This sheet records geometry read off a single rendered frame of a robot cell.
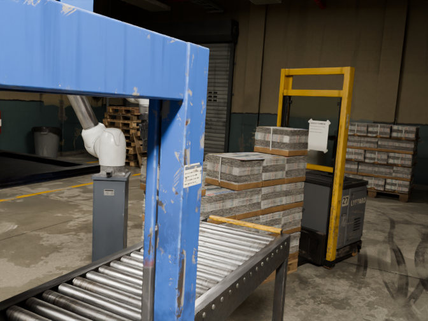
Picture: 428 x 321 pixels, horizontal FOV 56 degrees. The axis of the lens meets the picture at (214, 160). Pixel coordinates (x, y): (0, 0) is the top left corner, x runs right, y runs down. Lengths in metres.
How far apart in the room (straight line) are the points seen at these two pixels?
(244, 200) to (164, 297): 2.35
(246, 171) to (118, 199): 1.05
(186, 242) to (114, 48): 0.38
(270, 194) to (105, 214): 1.41
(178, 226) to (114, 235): 1.81
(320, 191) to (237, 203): 1.25
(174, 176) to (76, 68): 0.29
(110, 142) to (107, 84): 1.90
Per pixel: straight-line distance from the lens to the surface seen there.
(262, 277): 1.87
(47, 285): 1.57
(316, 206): 4.13
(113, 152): 2.44
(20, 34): 0.47
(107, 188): 2.47
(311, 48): 9.65
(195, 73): 0.73
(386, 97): 9.17
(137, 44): 0.60
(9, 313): 1.44
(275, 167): 3.32
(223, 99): 10.25
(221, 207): 2.93
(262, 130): 3.59
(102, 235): 2.55
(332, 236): 3.91
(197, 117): 0.74
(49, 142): 9.57
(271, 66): 9.87
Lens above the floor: 1.44
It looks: 8 degrees down
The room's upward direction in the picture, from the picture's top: 3 degrees clockwise
